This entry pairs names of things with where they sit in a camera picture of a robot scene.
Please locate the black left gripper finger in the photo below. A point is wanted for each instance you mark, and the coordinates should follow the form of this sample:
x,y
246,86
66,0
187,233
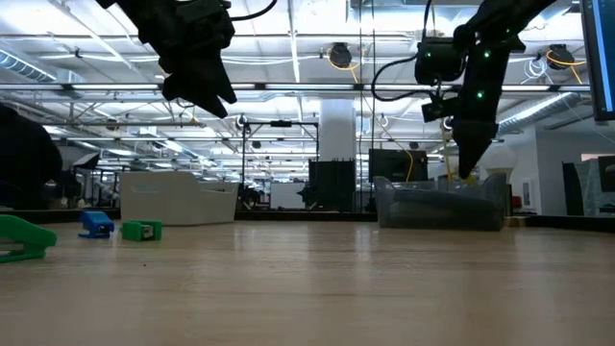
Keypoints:
x,y
218,77
192,91

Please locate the black frame rig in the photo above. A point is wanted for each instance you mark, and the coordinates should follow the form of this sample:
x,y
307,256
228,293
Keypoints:
x,y
244,158

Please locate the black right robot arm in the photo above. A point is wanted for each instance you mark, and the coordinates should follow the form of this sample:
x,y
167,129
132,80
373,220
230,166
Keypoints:
x,y
504,14

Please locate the white building column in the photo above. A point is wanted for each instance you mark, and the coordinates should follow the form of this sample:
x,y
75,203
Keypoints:
x,y
337,130

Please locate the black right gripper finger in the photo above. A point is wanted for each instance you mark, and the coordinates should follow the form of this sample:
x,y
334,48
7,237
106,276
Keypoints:
x,y
485,137
465,144

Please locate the black cabinet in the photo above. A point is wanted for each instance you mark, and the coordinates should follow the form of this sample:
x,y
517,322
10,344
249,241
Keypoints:
x,y
331,185

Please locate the white board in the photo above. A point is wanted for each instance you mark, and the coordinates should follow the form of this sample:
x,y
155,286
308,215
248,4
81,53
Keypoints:
x,y
288,195

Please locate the light grey plastic bin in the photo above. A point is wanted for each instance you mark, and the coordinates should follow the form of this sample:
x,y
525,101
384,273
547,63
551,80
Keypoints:
x,y
178,197

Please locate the black bulky object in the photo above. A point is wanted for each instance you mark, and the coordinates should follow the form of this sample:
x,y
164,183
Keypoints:
x,y
26,158

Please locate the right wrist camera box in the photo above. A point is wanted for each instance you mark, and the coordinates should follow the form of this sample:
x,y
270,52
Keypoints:
x,y
437,60

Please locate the black monitor blue screen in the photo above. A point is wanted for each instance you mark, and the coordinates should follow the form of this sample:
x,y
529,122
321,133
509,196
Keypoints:
x,y
598,57

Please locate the smoky grey translucent bin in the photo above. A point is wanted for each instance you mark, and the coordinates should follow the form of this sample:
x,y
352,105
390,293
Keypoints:
x,y
432,223

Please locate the black aluminium table frame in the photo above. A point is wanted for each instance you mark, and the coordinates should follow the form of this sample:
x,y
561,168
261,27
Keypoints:
x,y
312,216

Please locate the yellow mini stapler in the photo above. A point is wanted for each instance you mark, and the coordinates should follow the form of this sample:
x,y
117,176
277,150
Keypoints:
x,y
469,180

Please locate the white bulb table lamp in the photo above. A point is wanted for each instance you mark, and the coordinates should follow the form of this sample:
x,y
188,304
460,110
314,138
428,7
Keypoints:
x,y
499,158

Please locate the black display panel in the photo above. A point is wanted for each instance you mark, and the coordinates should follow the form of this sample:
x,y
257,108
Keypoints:
x,y
396,165

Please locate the green mini stapler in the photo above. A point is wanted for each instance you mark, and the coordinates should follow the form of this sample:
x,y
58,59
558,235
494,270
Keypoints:
x,y
139,230
24,238

